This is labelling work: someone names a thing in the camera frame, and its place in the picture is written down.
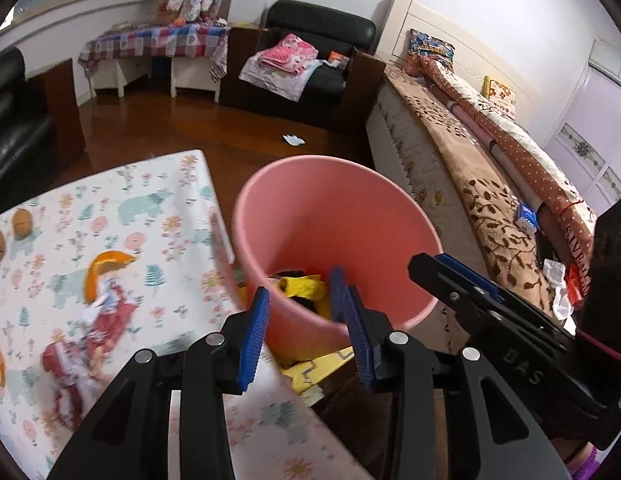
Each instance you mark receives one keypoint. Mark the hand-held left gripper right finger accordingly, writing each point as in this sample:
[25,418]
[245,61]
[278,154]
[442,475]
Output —
[358,335]

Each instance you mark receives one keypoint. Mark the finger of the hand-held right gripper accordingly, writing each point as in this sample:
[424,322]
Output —
[455,292]
[465,272]

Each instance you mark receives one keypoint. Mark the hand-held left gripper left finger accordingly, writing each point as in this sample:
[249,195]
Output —
[253,335]

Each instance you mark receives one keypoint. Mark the yellow foam fruit net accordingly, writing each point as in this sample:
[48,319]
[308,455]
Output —
[305,287]

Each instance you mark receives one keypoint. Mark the pink plastic bucket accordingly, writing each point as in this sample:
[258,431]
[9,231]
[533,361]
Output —
[340,210]

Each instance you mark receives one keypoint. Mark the yellow patterned box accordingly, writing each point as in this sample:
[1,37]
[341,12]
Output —
[315,367]

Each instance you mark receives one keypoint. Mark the bed with brown blanket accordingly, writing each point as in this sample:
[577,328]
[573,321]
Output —
[480,195]

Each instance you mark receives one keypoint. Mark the blue and white small box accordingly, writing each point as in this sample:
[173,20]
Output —
[526,217]

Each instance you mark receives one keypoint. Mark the red packet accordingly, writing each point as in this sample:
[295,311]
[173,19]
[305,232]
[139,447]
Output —
[578,285]

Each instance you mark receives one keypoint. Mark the white quilted mattress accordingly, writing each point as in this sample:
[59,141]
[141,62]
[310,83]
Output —
[410,150]

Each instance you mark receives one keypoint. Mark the floral bear print tablecloth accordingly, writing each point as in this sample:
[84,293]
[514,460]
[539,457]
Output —
[155,240]

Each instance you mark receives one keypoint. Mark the crumpled colourful wrapper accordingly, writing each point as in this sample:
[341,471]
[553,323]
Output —
[113,310]

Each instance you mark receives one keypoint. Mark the white dotted quilt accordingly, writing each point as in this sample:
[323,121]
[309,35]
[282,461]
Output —
[530,145]

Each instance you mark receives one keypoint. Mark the person's black clothing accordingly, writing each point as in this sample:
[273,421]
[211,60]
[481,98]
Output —
[613,250]

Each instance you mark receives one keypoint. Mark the yellow patterned cushion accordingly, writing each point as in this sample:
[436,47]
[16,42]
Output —
[500,96]

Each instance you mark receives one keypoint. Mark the red and white snack wrapper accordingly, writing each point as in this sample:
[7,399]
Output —
[65,370]

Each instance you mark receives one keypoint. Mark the purple wardrobe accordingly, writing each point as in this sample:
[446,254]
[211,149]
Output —
[595,125]

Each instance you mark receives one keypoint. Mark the white paper scrap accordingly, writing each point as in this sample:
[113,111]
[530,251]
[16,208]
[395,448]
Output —
[293,140]

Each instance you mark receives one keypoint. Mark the colourful printed pillow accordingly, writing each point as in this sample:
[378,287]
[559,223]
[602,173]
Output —
[428,50]

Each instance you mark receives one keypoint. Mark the white bed headboard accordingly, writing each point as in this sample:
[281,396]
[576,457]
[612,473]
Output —
[470,30]

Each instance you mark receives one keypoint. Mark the small orange packet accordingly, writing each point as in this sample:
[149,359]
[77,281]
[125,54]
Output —
[338,60]

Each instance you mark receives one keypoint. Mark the white folded cloth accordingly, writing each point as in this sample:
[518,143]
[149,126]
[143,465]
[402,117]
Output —
[275,80]

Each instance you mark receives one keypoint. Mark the white side table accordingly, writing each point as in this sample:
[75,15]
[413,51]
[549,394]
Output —
[190,75]

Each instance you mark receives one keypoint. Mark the pink folded towel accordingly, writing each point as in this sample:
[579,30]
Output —
[288,52]

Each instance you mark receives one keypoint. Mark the black leather armchair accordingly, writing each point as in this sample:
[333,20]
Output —
[320,25]
[15,125]

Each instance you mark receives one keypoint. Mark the checked patchwork table cover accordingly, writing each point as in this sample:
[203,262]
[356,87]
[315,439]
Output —
[150,42]

